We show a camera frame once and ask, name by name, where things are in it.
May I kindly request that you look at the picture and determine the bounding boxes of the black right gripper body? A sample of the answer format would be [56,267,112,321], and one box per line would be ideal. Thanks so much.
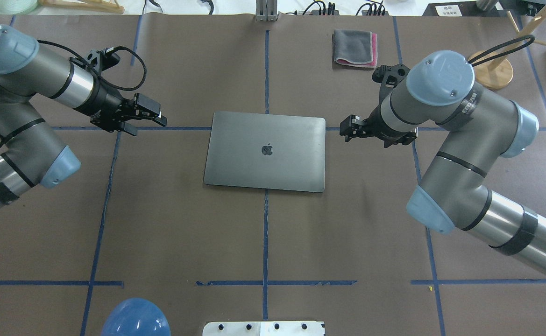
[364,106,418,147]

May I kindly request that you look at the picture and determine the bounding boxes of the aluminium frame post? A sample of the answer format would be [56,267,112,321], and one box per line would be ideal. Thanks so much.
[255,0,278,22]

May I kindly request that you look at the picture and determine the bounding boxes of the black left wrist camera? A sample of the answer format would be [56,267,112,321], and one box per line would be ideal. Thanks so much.
[70,48,121,75]

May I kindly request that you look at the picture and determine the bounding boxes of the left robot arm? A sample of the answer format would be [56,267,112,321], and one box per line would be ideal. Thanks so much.
[0,25,167,209]

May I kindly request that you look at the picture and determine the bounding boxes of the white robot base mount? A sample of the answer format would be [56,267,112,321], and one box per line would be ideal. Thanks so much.
[202,321,326,336]

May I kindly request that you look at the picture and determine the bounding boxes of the blue desk lamp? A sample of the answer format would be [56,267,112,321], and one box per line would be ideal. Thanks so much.
[100,298,171,336]

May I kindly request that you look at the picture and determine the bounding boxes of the wooden dish rack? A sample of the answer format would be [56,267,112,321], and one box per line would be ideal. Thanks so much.
[38,0,125,14]

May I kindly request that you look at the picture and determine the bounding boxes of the green glass plate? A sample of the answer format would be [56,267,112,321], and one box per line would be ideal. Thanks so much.
[0,0,39,15]

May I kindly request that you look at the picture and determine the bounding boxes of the grey and pink cloth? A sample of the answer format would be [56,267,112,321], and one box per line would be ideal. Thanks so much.
[333,28,378,70]

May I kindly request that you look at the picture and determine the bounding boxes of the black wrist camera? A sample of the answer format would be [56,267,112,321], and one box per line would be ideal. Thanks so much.
[372,64,410,89]
[70,48,121,75]

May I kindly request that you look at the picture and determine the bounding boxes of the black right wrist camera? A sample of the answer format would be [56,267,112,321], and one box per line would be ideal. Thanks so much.
[372,64,410,89]

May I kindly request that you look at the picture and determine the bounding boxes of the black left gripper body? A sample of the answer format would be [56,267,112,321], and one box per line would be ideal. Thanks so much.
[85,84,134,133]

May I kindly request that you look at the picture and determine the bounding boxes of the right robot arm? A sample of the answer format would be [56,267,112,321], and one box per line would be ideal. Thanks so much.
[340,50,546,275]

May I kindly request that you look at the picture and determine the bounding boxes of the wooden mug tree stand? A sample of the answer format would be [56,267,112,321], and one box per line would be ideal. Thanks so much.
[468,4,546,90]

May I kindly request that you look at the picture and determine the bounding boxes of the grey laptop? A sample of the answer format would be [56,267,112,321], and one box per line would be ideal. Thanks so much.
[204,111,326,193]

